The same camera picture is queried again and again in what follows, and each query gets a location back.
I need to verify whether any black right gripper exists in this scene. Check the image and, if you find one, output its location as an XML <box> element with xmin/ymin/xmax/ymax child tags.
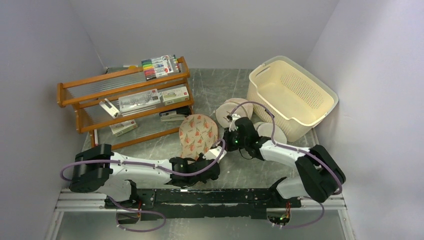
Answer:
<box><xmin>219</xmin><ymin>126</ymin><xmax>248</xmax><ymax>152</ymax></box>

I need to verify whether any floral mesh laundry bag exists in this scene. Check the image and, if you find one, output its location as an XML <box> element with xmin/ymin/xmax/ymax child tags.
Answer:
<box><xmin>178</xmin><ymin>114</ymin><xmax>219</xmax><ymax>161</ymax></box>

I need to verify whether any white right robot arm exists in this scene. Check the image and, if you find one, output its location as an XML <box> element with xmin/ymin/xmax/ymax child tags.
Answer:
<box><xmin>223</xmin><ymin>114</ymin><xmax>346</xmax><ymax>207</ymax></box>

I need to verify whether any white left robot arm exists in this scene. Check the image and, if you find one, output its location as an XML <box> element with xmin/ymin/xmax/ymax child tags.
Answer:
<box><xmin>66</xmin><ymin>144</ymin><xmax>227</xmax><ymax>208</ymax></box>

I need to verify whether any white mesh bag grey zipper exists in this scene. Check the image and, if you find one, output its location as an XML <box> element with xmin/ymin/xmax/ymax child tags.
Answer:
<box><xmin>253</xmin><ymin>121</ymin><xmax>288</xmax><ymax>144</ymax></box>

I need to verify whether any white mesh bag beige zipper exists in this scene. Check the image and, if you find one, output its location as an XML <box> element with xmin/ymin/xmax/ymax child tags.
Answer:
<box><xmin>215</xmin><ymin>98</ymin><xmax>254</xmax><ymax>128</ymax></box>

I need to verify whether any cream plastic laundry basket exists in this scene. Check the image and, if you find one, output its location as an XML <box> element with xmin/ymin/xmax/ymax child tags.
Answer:
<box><xmin>246</xmin><ymin>55</ymin><xmax>339</xmax><ymax>142</ymax></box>

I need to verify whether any black white stapler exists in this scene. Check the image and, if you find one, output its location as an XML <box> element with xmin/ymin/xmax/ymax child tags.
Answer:
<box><xmin>159</xmin><ymin>110</ymin><xmax>191</xmax><ymax>122</ymax></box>

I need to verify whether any green white staples box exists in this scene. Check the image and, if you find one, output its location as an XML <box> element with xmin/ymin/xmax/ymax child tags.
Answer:
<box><xmin>161</xmin><ymin>86</ymin><xmax>190</xmax><ymax>106</ymax></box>

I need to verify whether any small green staples box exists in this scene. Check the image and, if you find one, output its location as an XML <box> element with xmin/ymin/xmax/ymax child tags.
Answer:
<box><xmin>109</xmin><ymin>120</ymin><xmax>138</xmax><ymax>137</ymax></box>

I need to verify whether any grey printed flat box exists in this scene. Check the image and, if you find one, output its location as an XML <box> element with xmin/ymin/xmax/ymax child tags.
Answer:
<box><xmin>118</xmin><ymin>88</ymin><xmax>161</xmax><ymax>116</ymax></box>

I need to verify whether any orange wooden shelf rack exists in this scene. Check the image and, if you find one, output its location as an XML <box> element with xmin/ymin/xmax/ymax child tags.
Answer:
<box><xmin>56</xmin><ymin>56</ymin><xmax>195</xmax><ymax>150</ymax></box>

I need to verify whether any white clip tool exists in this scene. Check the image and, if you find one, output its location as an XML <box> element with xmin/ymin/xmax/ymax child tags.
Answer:
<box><xmin>98</xmin><ymin>98</ymin><xmax>121</xmax><ymax>119</ymax></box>

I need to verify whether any white red pen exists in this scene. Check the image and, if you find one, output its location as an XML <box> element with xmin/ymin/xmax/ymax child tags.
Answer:
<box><xmin>93</xmin><ymin>129</ymin><xmax>99</xmax><ymax>146</ymax></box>

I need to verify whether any colour marker pen pack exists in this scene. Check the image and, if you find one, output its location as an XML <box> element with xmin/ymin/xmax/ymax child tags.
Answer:
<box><xmin>141</xmin><ymin>55</ymin><xmax>182</xmax><ymax>81</ymax></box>

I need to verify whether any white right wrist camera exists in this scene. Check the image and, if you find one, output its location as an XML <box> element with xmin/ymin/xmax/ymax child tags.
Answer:
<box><xmin>226</xmin><ymin>113</ymin><xmax>241</xmax><ymax>132</ymax></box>

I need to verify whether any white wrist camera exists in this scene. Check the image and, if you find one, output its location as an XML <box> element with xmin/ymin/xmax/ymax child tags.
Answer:
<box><xmin>202</xmin><ymin>146</ymin><xmax>227</xmax><ymax>164</ymax></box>
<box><xmin>226</xmin><ymin>113</ymin><xmax>241</xmax><ymax>132</ymax></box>

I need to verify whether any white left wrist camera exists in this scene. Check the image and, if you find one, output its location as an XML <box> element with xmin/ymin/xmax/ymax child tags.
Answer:
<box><xmin>202</xmin><ymin>146</ymin><xmax>227</xmax><ymax>164</ymax></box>

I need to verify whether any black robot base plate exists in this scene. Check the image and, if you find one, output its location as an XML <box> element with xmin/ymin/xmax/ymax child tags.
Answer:
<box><xmin>121</xmin><ymin>188</ymin><xmax>301</xmax><ymax>220</ymax></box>

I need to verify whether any aluminium frame rail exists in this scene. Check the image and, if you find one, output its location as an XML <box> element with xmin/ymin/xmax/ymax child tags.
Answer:
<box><xmin>45</xmin><ymin>188</ymin><xmax>355</xmax><ymax>240</ymax></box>

